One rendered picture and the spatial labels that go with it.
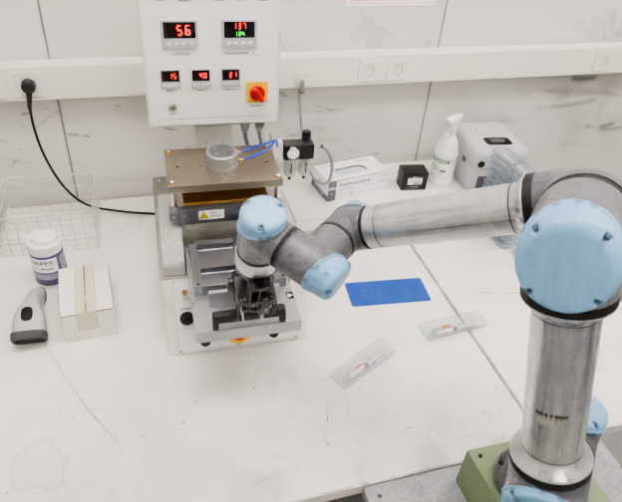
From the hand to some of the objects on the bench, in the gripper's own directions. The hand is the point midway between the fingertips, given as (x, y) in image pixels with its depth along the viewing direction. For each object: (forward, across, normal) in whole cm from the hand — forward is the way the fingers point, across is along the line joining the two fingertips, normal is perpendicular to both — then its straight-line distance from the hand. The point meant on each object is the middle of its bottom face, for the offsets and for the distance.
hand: (247, 303), depth 122 cm
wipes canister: (+39, -46, +34) cm, 69 cm away
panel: (+27, 0, +2) cm, 27 cm away
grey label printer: (+45, +96, +62) cm, 123 cm away
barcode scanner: (+34, -49, +19) cm, 62 cm away
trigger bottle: (+45, +80, +61) cm, 110 cm away
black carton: (+44, +68, +60) cm, 101 cm away
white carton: (+45, +46, +62) cm, 90 cm away
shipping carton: (+34, -36, +19) cm, 53 cm away
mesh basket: (+47, -48, +55) cm, 87 cm away
